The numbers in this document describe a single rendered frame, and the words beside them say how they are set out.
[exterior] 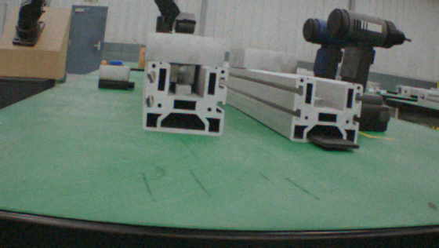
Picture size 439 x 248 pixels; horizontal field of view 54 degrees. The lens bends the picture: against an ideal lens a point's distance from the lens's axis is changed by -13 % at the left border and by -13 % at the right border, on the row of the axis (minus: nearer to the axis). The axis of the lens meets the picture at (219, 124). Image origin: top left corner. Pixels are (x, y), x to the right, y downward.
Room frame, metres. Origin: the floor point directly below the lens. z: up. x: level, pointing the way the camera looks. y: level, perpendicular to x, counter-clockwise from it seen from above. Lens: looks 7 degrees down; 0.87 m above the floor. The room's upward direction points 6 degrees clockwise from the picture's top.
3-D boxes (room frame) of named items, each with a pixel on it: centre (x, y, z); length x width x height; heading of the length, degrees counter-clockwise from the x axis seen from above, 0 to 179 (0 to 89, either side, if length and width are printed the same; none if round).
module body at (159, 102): (0.99, 0.11, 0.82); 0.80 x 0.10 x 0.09; 10
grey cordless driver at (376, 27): (0.88, -0.28, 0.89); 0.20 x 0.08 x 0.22; 109
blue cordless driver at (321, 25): (1.10, -0.27, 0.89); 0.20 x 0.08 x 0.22; 108
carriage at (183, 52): (0.74, 0.07, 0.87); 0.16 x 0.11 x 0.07; 10
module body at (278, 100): (1.02, -0.07, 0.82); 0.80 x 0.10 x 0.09; 10
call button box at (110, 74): (1.24, 0.28, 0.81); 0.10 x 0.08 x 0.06; 100
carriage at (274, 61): (1.02, -0.07, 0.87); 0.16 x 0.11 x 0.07; 10
